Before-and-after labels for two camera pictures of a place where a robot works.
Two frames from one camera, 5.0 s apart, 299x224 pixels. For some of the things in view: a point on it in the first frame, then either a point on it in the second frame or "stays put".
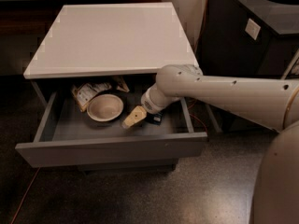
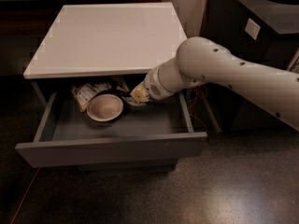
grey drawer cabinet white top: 91,73 stays put
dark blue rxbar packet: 155,119 -> 131,102
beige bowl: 105,107 stays put
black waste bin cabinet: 248,32 stays put
